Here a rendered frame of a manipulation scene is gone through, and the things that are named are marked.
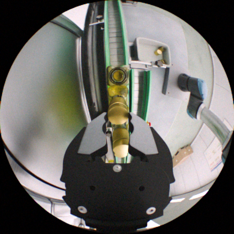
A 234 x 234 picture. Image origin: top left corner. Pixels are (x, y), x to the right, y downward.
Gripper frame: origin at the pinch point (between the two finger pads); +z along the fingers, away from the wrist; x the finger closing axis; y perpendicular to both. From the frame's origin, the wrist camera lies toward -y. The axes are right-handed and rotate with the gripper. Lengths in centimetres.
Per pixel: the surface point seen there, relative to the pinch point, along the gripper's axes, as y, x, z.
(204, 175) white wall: 237, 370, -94
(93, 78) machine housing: -5.0, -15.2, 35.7
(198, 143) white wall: 193, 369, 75
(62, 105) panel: -1.2, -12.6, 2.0
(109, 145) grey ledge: 45, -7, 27
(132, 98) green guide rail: 3.6, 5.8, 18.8
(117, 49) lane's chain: -20.2, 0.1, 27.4
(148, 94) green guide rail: 1.1, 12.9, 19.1
